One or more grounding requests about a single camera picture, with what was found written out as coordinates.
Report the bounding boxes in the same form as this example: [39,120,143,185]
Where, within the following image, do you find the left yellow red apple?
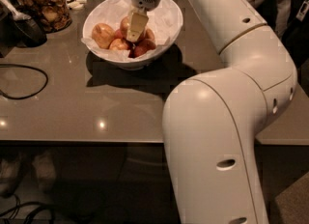
[92,23,115,49]

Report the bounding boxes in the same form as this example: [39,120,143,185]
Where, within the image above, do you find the black floor cables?
[0,193,98,224]

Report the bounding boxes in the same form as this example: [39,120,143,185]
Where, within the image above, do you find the front left red apple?
[109,39,131,50]

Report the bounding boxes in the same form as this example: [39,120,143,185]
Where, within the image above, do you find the black cable on table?
[0,63,49,100]

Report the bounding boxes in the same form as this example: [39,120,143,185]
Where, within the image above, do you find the person in background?
[247,0,309,69]

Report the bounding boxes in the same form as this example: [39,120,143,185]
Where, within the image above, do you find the glass jar of dried chips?
[17,0,71,33]

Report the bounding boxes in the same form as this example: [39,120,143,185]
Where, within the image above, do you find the right white shoe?
[32,152,57,192]

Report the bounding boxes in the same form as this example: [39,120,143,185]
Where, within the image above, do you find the white shoe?
[32,152,57,192]
[0,153,22,198]

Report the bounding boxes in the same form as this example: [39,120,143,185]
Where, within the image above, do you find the small white items on table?
[67,0,87,11]

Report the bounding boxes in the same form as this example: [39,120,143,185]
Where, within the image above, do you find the black round device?
[0,0,47,47]

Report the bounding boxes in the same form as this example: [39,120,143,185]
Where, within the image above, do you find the front right red apple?
[133,39,156,58]

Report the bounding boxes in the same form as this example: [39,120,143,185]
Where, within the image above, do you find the white bowl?
[82,0,183,71]

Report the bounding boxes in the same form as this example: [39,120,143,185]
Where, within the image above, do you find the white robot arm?
[129,0,297,224]

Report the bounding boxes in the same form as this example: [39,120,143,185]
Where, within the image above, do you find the left white shoe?
[0,153,22,198]

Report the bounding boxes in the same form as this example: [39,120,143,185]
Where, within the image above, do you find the right rear small apple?
[145,28,155,42]

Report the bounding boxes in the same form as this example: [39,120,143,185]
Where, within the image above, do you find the golden red apple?
[120,16,146,42]

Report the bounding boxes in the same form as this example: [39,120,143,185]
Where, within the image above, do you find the white paper liner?
[80,0,182,63]

